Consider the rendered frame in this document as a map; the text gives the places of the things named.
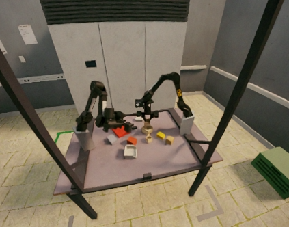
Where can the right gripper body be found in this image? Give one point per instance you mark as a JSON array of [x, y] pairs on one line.
[[148, 112]]

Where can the white rectangular block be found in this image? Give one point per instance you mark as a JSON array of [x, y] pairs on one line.
[[138, 119]]

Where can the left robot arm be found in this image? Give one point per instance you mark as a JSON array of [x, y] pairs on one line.
[[102, 120]]

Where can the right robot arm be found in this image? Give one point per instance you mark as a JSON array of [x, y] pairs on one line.
[[175, 77]]

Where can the yellow cube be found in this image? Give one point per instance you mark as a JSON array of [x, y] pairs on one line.
[[160, 135]]

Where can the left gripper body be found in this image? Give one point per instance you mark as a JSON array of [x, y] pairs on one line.
[[127, 125]]

